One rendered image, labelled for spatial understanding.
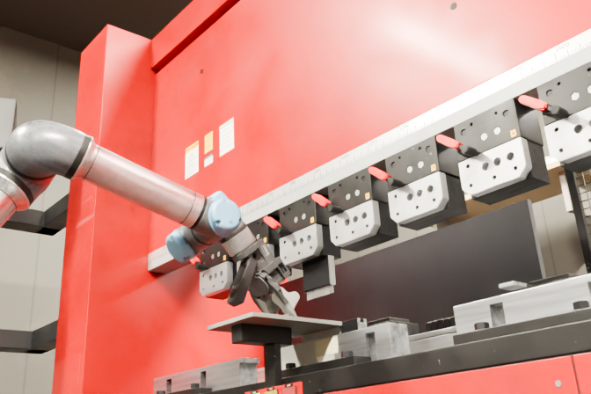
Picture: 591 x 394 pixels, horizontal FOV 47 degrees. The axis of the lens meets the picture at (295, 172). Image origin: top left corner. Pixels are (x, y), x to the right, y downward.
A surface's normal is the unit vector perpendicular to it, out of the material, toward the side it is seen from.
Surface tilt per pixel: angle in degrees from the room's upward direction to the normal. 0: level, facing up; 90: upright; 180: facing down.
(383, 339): 90
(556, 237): 90
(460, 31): 90
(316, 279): 90
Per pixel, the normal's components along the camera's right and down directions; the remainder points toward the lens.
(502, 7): -0.77, -0.22
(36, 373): 0.64, -0.33
